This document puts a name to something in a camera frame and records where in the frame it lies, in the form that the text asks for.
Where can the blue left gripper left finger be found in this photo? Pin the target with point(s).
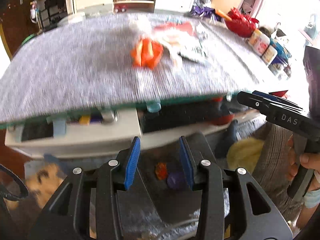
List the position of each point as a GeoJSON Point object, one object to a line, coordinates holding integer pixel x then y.
{"type": "Point", "coordinates": [132, 162]}

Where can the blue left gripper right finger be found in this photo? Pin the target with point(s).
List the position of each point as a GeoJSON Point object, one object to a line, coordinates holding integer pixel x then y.
{"type": "Point", "coordinates": [188, 163]}

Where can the purple plastic bowl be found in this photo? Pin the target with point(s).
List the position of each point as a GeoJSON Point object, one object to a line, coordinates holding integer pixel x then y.
{"type": "Point", "coordinates": [176, 181]}

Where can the orange paper piece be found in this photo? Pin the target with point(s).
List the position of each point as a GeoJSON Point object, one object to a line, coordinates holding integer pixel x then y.
{"type": "Point", "coordinates": [146, 53]}

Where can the red pink tube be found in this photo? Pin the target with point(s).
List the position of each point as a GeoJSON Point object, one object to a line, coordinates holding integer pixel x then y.
{"type": "Point", "coordinates": [184, 27]}

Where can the dark trash bin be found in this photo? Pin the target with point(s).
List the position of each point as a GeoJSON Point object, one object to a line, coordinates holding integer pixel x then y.
{"type": "Point", "coordinates": [150, 201]}

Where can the person right hand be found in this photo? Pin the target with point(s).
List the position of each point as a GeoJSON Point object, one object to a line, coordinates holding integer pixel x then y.
{"type": "Point", "coordinates": [306, 160]}

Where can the chrome table leg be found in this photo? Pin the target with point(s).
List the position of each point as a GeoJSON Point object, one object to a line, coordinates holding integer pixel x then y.
{"type": "Point", "coordinates": [109, 116]}

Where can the grey woven table cloth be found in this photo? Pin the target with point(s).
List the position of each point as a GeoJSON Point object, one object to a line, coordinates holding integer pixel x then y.
{"type": "Point", "coordinates": [88, 65]}

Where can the purple bag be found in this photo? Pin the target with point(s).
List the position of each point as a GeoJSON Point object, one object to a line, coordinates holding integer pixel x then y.
{"type": "Point", "coordinates": [205, 12]}

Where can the beige TV cabinet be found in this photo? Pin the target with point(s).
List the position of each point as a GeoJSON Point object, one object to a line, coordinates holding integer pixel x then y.
{"type": "Point", "coordinates": [154, 6]}

